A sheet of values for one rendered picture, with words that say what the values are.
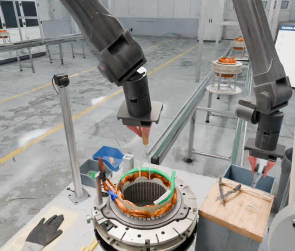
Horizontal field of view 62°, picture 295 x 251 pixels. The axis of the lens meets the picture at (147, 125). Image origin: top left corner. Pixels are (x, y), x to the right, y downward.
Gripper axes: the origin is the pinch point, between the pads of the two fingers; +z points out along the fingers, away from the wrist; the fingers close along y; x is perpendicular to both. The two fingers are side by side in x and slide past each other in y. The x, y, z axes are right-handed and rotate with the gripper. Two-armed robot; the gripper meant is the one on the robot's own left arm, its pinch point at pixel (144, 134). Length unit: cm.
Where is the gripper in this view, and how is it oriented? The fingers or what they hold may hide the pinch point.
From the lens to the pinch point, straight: 65.8
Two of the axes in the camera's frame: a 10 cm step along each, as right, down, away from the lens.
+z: 1.1, 6.8, 7.2
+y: -9.6, -1.0, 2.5
